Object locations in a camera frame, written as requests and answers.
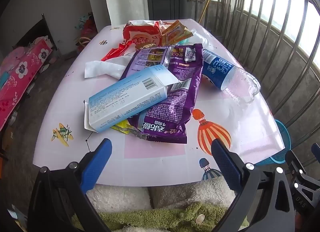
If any red snack bag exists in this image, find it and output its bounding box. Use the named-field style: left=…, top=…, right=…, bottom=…
left=122, top=20, right=165, bottom=48

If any red wrapper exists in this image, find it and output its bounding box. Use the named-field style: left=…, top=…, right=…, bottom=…
left=101, top=40, right=137, bottom=61

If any yellow wrapper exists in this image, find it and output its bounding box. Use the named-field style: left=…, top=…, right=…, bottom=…
left=110, top=119, right=132, bottom=135

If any yellow broom handle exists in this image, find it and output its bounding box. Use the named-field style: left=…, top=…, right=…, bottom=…
left=199, top=0, right=217, bottom=23

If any white fleece garment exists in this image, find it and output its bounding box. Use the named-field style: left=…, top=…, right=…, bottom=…
left=86, top=176, right=238, bottom=210

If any blue plastic wastebasket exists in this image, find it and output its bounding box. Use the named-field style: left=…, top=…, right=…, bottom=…
left=255, top=119, right=292, bottom=166

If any clear plastic wrapper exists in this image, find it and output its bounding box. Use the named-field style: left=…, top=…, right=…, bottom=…
left=184, top=29, right=215, bottom=52

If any purple snack bag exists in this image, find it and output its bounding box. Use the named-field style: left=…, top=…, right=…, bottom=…
left=120, top=44, right=203, bottom=144

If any white paper tissue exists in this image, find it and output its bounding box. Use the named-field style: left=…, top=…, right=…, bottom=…
left=84, top=57, right=137, bottom=80

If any clear plastic bottle blue label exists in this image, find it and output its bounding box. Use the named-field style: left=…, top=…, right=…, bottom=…
left=201, top=49, right=261, bottom=103

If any metal balcony railing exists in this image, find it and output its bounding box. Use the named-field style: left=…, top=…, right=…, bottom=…
left=145, top=0, right=320, bottom=152

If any light blue carton box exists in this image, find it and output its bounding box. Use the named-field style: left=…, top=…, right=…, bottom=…
left=84, top=67, right=181, bottom=133

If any red cloth bundle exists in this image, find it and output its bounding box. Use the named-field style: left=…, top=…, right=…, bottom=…
left=75, top=13, right=98, bottom=47

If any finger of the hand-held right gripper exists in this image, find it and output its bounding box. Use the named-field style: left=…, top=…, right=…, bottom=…
left=285, top=150, right=320, bottom=232
left=311, top=143, right=320, bottom=163

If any dark wooden frame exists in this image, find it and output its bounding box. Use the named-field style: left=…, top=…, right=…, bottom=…
left=12, top=14, right=59, bottom=50

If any pink printed tablecloth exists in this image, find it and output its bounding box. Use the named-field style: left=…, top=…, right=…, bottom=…
left=33, top=19, right=286, bottom=187

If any green fleece garment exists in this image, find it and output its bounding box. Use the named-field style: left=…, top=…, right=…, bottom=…
left=71, top=202, right=248, bottom=232

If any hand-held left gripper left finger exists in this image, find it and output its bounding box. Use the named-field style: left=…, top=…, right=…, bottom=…
left=27, top=138, right=113, bottom=232

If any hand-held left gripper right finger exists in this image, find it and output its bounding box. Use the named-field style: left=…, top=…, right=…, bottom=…
left=211, top=138, right=297, bottom=232

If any orange sachet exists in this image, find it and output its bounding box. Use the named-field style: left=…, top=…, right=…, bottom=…
left=161, top=20, right=192, bottom=46

